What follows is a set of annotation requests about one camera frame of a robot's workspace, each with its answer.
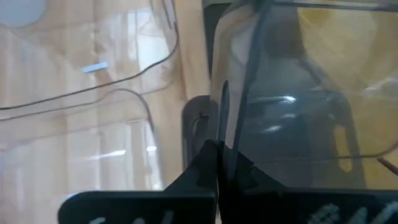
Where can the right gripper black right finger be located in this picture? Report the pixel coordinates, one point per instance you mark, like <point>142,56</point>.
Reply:
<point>280,207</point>

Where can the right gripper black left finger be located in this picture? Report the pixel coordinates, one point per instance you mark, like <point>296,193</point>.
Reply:
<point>174,205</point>

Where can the clear plastic basket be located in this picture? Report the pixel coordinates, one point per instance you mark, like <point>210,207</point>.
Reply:
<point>62,130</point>

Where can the smoked dark plastic basket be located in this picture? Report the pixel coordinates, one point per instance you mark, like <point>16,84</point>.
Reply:
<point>280,62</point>

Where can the white rectangular sticker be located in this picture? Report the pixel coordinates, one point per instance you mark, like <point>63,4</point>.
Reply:
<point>94,67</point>

